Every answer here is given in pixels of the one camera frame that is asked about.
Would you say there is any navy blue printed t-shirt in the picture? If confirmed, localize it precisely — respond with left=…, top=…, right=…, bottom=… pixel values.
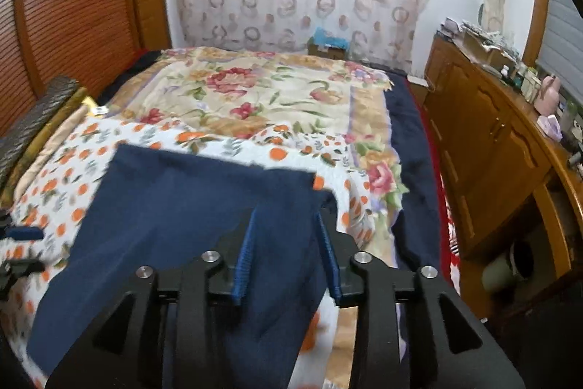
left=29, top=144, right=334, bottom=388

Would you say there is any orange fruit print bedsheet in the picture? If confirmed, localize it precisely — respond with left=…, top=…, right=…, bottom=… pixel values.
left=1, top=118, right=400, bottom=388

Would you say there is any dark circle patterned folded quilt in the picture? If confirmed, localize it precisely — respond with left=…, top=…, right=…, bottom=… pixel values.
left=1, top=76, right=88, bottom=209

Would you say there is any grey waste bin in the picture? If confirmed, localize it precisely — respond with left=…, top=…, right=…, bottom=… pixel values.
left=481, top=243, right=535, bottom=293

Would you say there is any wooden sideboard cabinet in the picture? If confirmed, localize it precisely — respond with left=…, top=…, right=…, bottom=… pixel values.
left=423, top=35, right=582, bottom=317

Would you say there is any floral cream blanket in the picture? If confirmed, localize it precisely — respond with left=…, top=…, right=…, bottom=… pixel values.
left=99, top=46, right=408, bottom=243

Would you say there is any louvered wooden wardrobe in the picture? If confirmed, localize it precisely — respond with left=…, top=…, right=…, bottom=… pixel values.
left=1, top=0, right=171, bottom=131

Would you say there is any pink kettle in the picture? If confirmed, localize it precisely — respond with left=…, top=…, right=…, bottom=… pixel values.
left=533, top=75, right=561, bottom=116

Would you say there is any cardboard box of clutter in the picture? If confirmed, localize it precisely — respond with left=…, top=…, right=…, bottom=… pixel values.
left=458, top=22, right=518, bottom=71

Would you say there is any grey window blind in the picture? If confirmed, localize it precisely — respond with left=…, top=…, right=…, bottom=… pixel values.
left=537, top=0, right=583, bottom=104

